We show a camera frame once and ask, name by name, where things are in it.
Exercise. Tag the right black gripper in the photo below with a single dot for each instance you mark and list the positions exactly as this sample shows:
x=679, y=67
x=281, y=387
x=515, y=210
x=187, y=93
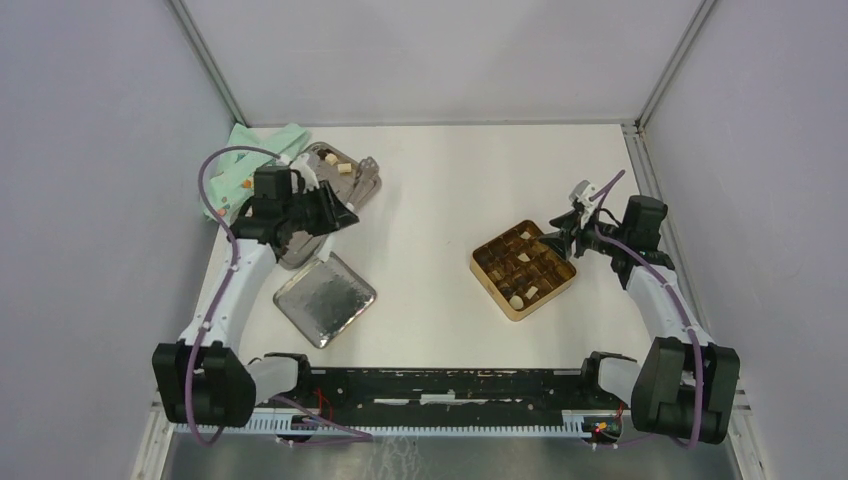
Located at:
x=560, y=241

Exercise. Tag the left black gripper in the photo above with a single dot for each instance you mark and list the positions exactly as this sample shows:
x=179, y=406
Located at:
x=334, y=214

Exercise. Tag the gold chocolate box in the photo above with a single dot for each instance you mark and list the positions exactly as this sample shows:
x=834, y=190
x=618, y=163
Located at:
x=496, y=266

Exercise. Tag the steel serving tongs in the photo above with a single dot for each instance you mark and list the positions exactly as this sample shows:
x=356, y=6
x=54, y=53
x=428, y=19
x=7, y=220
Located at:
x=368, y=168

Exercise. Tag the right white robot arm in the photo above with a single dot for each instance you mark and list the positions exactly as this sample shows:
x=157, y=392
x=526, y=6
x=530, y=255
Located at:
x=686, y=385

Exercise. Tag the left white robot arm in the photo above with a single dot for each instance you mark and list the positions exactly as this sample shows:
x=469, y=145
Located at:
x=200, y=378

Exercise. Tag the steel chocolate tray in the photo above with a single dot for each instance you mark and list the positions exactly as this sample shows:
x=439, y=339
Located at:
x=324, y=161

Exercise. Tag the silver box lid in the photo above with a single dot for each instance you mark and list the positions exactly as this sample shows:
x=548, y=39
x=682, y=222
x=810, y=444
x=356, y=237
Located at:
x=323, y=299

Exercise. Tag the green patterned cloth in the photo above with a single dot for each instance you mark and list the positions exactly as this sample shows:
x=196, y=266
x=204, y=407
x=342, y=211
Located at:
x=231, y=183

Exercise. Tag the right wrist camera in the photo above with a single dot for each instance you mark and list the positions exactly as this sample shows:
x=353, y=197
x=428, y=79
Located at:
x=586, y=195

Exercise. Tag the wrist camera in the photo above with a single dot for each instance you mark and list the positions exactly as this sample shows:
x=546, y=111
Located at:
x=586, y=195
x=301, y=166

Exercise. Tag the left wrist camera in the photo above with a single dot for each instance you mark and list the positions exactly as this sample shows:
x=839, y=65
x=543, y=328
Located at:
x=301, y=166

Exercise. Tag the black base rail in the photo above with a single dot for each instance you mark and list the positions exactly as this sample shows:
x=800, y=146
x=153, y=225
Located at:
x=382, y=397

